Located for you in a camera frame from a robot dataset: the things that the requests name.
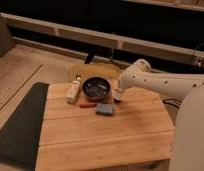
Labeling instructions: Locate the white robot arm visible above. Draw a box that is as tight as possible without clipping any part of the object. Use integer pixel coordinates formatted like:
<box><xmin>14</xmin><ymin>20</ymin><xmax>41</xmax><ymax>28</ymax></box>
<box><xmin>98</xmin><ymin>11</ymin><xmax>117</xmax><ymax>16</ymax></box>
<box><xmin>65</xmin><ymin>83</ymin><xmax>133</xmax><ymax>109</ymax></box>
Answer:
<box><xmin>118</xmin><ymin>59</ymin><xmax>204</xmax><ymax>171</ymax></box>

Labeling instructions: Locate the blue sponge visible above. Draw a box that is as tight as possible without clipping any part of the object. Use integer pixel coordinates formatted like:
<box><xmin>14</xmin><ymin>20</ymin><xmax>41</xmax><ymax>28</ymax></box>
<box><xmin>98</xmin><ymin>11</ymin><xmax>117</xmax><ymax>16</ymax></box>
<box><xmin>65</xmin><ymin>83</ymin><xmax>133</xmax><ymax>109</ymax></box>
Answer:
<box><xmin>96</xmin><ymin>103</ymin><xmax>114</xmax><ymax>116</ymax></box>

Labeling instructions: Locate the dark floor mat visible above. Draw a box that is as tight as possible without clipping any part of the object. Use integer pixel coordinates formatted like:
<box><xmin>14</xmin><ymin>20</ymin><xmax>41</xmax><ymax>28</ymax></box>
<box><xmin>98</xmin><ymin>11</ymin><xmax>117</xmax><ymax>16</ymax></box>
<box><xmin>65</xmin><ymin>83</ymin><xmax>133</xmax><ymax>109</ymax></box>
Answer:
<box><xmin>0</xmin><ymin>82</ymin><xmax>49</xmax><ymax>170</ymax></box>

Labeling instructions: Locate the white bottle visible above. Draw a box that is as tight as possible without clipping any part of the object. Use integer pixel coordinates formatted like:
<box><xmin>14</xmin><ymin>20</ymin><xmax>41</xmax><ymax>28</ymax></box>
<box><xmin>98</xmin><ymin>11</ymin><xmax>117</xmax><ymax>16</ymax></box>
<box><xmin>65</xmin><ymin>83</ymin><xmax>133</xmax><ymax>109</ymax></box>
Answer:
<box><xmin>66</xmin><ymin>76</ymin><xmax>81</xmax><ymax>103</ymax></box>

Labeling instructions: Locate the black bowl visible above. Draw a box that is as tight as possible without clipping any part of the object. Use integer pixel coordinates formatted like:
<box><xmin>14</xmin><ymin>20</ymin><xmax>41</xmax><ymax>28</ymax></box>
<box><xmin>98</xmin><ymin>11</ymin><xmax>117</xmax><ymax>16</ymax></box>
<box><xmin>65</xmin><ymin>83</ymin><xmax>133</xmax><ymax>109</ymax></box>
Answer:
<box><xmin>82</xmin><ymin>77</ymin><xmax>111</xmax><ymax>100</ymax></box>

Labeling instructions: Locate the yellow cloth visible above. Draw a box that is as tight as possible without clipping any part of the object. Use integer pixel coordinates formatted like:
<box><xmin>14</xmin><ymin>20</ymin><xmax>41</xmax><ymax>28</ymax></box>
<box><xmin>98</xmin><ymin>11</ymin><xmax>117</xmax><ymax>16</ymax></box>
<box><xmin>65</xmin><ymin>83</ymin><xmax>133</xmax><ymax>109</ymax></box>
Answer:
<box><xmin>68</xmin><ymin>63</ymin><xmax>120</xmax><ymax>81</ymax></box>

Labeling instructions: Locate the white window rail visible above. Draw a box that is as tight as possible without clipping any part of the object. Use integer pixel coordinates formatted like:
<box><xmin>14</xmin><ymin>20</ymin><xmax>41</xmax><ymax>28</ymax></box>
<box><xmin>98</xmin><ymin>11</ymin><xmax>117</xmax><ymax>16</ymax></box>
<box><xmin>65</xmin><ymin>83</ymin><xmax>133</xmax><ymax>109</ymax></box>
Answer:
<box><xmin>1</xmin><ymin>13</ymin><xmax>204</xmax><ymax>67</ymax></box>

